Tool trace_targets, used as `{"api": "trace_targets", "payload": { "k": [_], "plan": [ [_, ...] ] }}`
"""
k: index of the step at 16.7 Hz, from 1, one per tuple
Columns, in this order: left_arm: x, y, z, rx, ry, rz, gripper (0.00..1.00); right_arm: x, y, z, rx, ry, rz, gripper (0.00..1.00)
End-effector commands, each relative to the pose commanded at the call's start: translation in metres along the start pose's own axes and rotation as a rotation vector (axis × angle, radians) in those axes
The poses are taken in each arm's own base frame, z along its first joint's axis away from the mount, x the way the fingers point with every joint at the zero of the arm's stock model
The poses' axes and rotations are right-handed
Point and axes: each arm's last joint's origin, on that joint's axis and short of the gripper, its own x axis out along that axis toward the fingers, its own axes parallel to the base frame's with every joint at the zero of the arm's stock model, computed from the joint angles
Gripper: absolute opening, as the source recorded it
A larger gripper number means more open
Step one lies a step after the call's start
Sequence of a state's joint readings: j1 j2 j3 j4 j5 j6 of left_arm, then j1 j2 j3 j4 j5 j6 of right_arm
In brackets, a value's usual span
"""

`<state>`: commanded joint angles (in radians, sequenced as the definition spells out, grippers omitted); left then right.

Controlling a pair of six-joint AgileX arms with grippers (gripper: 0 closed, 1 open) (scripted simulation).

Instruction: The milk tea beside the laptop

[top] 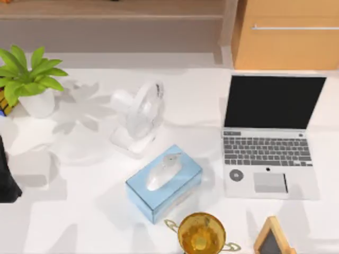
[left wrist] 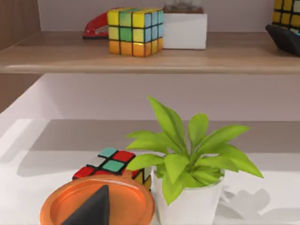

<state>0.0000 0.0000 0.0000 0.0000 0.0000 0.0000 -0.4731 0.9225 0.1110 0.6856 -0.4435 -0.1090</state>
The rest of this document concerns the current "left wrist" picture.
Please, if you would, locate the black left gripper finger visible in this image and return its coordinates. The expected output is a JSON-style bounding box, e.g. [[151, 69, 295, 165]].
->
[[61, 184, 110, 225]]

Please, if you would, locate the orange round plate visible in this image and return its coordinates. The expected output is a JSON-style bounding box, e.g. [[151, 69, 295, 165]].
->
[[39, 175, 156, 225]]

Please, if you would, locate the red and teal puzzle cube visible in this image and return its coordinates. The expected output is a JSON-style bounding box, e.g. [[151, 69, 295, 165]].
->
[[72, 147, 152, 191]]

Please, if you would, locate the green plant in white pot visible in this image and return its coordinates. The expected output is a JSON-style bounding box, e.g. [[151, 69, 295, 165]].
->
[[125, 95, 264, 225]]

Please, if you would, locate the wooden shelf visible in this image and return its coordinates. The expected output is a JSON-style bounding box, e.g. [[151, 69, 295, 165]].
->
[[0, 0, 300, 114]]

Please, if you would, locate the red stapler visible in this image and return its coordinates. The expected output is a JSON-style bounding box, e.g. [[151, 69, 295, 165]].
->
[[82, 11, 110, 40]]

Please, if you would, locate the yellow and green puzzle cube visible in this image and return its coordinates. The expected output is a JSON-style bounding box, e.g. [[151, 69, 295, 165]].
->
[[106, 7, 165, 58]]

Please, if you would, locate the white square plant pot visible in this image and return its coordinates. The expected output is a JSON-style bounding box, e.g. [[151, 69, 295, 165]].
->
[[162, 0, 208, 50]]

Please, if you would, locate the black computer mouse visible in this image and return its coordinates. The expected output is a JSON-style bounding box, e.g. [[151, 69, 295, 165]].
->
[[265, 23, 300, 57]]

